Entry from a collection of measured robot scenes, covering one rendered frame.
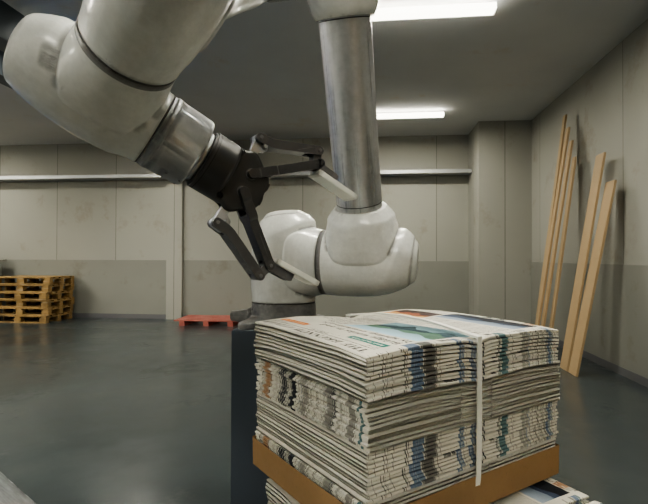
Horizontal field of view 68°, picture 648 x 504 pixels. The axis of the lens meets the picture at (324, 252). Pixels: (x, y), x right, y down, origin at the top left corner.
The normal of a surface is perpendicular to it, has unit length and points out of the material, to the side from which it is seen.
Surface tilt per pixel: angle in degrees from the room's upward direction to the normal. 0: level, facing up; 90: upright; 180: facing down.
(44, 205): 90
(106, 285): 90
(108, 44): 138
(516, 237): 90
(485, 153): 90
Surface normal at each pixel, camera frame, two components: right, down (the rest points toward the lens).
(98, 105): 0.00, 0.74
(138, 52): 0.07, 0.86
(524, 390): 0.55, 0.00
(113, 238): -0.11, -0.01
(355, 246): -0.27, 0.33
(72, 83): -0.14, 0.55
